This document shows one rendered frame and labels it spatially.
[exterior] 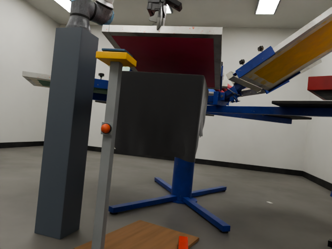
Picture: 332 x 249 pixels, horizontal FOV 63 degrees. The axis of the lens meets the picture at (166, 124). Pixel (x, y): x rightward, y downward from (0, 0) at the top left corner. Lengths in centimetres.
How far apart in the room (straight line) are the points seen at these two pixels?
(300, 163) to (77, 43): 525
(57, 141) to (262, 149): 488
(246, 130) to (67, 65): 477
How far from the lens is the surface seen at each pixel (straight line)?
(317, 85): 201
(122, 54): 111
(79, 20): 178
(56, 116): 169
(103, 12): 188
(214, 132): 596
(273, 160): 607
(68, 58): 170
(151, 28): 137
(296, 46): 218
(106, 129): 109
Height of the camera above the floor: 67
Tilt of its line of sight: 1 degrees up
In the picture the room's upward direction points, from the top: 6 degrees clockwise
